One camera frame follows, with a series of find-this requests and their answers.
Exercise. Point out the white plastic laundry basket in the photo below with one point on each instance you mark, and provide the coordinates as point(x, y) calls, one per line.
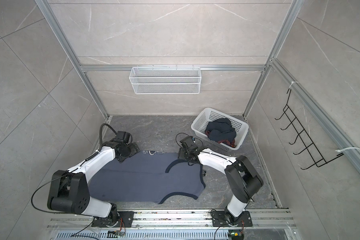
point(208, 115)

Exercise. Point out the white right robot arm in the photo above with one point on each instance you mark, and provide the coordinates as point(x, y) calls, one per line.
point(243, 179)

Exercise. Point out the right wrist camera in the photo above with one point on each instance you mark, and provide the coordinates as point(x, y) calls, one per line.
point(189, 143)

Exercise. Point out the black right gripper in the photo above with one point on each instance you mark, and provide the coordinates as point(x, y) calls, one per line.
point(181, 154)

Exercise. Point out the red garment in basket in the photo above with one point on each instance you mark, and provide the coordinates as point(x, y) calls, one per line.
point(227, 137)

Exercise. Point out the white wire mesh wall basket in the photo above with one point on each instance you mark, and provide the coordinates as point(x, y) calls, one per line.
point(165, 80)

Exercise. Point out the black wire hook rack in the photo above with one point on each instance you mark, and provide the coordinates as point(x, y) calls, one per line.
point(303, 137)

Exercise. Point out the grey slotted cable duct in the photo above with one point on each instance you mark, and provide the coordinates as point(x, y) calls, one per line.
point(146, 235)

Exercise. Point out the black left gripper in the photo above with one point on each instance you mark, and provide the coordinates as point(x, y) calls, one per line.
point(134, 148)

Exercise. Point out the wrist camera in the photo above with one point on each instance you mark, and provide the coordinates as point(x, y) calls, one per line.
point(123, 137)
point(189, 143)

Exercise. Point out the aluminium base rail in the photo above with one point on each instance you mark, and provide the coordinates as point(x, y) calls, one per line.
point(200, 219)

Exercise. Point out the dark navy tank top pile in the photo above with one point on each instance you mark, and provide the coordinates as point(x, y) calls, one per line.
point(222, 125)

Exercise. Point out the blue-grey tank top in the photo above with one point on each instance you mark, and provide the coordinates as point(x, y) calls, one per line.
point(147, 177)

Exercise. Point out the white cable tie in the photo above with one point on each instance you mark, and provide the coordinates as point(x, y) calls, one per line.
point(346, 149)

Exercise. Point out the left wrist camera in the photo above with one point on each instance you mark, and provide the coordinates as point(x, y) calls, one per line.
point(123, 137)

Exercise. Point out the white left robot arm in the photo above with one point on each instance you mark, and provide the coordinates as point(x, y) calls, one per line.
point(69, 192)

